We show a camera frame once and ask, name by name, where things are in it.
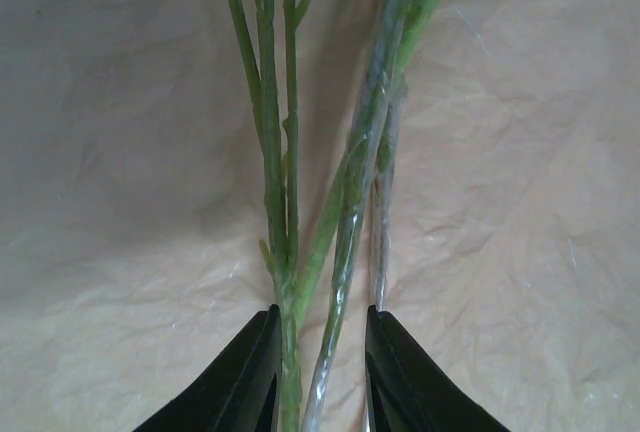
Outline pink artificial flower bunch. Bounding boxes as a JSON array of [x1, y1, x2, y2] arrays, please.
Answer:
[[300, 0, 410, 431]]

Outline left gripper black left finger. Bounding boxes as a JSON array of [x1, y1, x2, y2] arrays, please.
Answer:
[[135, 304, 282, 432]]

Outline orange artificial flower bunch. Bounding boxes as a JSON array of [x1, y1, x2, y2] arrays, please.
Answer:
[[295, 0, 441, 334]]

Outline blue artificial flower bunch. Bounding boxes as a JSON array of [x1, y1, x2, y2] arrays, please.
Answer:
[[228, 0, 311, 431]]

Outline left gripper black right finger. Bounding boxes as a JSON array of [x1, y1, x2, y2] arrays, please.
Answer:
[[365, 305, 508, 432]]

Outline green and orange wrapping paper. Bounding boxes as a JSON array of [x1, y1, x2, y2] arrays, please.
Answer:
[[1, 0, 639, 431]]

